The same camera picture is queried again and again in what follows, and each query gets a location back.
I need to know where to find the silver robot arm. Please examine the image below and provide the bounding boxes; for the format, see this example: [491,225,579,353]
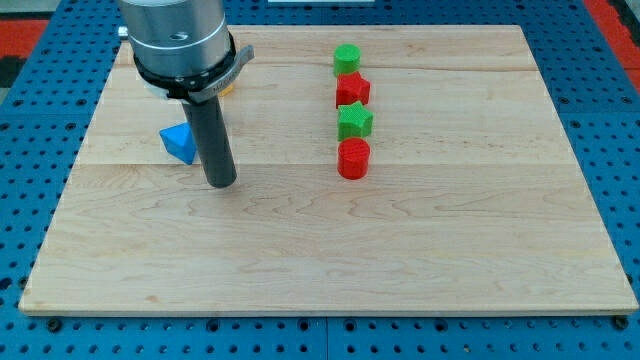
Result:
[117,0,254,104]

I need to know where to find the yellow block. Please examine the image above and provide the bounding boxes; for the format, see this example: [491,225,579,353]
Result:
[218,84,234,97]

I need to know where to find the wooden board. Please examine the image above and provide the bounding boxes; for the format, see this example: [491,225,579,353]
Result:
[19,25,638,317]

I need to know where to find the red star block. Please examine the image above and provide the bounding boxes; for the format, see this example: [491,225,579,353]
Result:
[335,71,371,107]

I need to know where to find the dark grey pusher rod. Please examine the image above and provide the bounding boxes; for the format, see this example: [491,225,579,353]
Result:
[182,97,237,188]

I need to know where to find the red cylinder block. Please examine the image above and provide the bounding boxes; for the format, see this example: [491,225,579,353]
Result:
[337,137,371,180]

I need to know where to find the green star block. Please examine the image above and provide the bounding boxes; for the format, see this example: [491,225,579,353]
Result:
[337,101,374,141]

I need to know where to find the green cylinder block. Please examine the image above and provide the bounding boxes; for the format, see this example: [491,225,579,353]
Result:
[333,43,361,77]

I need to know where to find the blue triangle block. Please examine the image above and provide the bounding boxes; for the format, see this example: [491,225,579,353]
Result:
[159,122,196,165]

